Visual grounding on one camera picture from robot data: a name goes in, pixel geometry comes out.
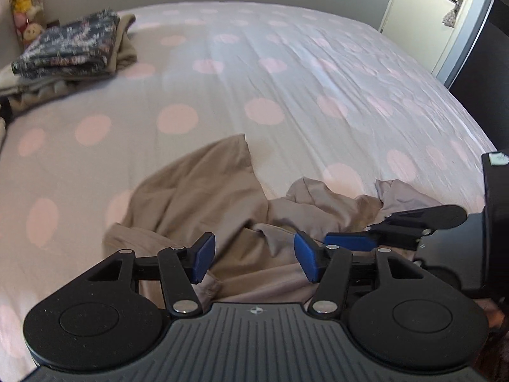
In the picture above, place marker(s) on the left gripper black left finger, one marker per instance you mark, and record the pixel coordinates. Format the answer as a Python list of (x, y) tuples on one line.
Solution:
[(119, 309)]

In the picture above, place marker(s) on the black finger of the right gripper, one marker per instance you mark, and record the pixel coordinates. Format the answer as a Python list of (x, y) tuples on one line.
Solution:
[(402, 229)]

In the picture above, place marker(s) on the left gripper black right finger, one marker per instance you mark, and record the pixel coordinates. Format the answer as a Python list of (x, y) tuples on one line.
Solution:
[(400, 315)]

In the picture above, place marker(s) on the beige long-sleeve shirt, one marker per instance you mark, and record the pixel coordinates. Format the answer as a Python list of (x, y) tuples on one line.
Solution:
[(214, 189)]

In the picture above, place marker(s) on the polka dot bed sheet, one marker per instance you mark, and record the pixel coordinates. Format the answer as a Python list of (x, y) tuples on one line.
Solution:
[(315, 95)]

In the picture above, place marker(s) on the white door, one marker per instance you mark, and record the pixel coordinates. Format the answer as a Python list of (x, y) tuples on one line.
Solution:
[(425, 29)]

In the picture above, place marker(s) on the tan folded garment under stack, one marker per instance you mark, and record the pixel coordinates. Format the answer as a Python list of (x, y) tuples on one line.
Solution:
[(19, 94)]

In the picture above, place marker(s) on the dark floral folded garment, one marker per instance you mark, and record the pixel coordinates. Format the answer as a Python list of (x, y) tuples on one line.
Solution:
[(80, 48)]

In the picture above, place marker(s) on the hanging plush toy organizer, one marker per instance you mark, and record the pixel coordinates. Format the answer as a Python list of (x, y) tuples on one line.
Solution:
[(29, 19)]

